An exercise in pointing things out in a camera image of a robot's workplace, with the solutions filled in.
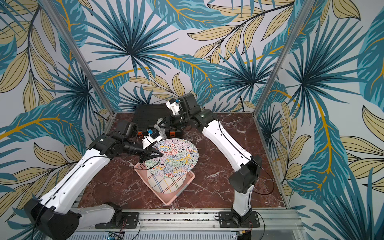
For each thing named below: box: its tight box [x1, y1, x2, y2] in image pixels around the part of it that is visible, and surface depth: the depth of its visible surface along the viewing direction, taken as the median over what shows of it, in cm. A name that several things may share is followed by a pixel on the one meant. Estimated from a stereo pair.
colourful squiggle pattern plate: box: [145, 138, 199, 178], surface depth 72 cm
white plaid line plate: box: [147, 170, 187, 194], surface depth 85 cm
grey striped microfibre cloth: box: [154, 118, 167, 140], surface depth 67 cm
